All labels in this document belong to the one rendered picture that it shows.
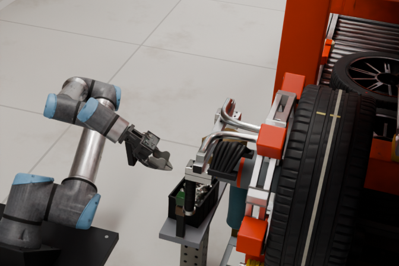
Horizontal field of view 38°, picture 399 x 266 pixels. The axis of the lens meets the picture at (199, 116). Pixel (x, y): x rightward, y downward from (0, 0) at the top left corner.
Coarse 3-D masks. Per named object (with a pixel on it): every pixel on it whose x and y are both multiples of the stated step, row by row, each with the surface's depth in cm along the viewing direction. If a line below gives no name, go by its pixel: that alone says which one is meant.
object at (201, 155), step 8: (208, 136) 187; (216, 136) 188; (224, 136) 189; (232, 136) 189; (240, 136) 189; (248, 136) 188; (256, 136) 188; (208, 144) 184; (200, 152) 181; (200, 160) 180
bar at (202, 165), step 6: (234, 102) 212; (234, 108) 212; (228, 114) 205; (222, 120) 201; (216, 126) 198; (222, 126) 198; (210, 132) 195; (216, 144) 193; (210, 150) 186; (210, 156) 188; (198, 162) 180; (204, 162) 181; (198, 168) 179
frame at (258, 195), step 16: (288, 96) 190; (272, 112) 181; (288, 112) 182; (288, 128) 214; (256, 160) 173; (272, 160) 172; (256, 176) 172; (272, 176) 171; (256, 192) 171; (272, 208) 218
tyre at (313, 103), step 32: (320, 96) 180; (352, 96) 182; (320, 128) 168; (352, 128) 168; (288, 160) 166; (320, 160) 164; (352, 160) 163; (288, 192) 164; (352, 192) 160; (288, 224) 166; (320, 224) 164; (352, 224) 161; (288, 256) 171; (320, 256) 167
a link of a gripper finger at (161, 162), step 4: (152, 156) 201; (148, 160) 202; (152, 160) 202; (156, 160) 201; (160, 160) 200; (164, 160) 200; (156, 164) 202; (160, 164) 202; (164, 164) 201; (160, 168) 202; (164, 168) 203; (168, 168) 204
